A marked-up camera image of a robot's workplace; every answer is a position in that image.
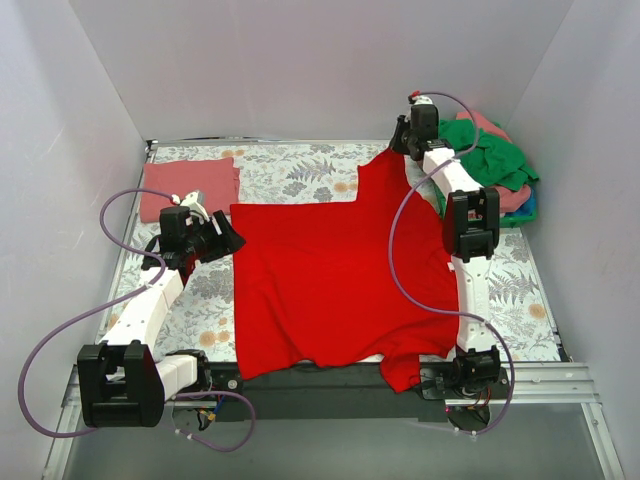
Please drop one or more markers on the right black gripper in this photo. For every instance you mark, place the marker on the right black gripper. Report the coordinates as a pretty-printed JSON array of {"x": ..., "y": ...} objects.
[{"x": 400, "y": 136}]

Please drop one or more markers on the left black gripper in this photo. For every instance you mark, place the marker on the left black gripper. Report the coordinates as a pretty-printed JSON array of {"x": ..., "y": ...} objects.
[{"x": 216, "y": 238}]

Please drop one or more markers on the red t shirt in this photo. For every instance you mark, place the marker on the red t shirt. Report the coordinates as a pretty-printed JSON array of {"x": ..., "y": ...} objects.
[{"x": 336, "y": 283}]

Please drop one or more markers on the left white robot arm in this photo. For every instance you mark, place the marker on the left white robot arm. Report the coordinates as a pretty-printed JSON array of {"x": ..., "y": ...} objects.
[{"x": 121, "y": 383}]

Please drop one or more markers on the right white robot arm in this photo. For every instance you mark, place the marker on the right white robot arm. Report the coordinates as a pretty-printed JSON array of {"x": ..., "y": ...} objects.
[{"x": 470, "y": 236}]

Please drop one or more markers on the folded pink t shirt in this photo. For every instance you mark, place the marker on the folded pink t shirt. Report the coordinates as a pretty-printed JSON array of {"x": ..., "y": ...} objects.
[{"x": 218, "y": 180}]

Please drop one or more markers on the green crumpled t shirt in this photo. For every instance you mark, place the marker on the green crumpled t shirt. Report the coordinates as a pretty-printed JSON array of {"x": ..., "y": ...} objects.
[{"x": 494, "y": 161}]

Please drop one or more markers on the pink crumpled t shirt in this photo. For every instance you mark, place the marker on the pink crumpled t shirt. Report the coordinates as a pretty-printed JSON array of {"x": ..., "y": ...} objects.
[{"x": 483, "y": 123}]

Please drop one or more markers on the green plastic basket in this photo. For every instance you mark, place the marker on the green plastic basket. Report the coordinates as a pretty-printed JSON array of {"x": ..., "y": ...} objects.
[{"x": 517, "y": 207}]

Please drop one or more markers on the blue crumpled garment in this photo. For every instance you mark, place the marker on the blue crumpled garment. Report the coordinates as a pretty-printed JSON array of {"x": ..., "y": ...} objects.
[{"x": 528, "y": 209}]

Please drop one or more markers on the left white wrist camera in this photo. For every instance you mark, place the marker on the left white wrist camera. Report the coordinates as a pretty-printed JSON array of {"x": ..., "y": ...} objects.
[{"x": 192, "y": 202}]

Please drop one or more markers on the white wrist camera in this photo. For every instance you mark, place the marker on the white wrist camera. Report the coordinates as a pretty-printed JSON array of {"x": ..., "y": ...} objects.
[
  {"x": 418, "y": 98},
  {"x": 192, "y": 202}
]

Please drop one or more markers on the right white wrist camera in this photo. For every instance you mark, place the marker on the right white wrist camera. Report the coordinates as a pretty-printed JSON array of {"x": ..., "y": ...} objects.
[{"x": 418, "y": 98}]

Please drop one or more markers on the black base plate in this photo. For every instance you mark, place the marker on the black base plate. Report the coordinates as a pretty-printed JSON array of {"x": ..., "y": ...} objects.
[{"x": 307, "y": 392}]

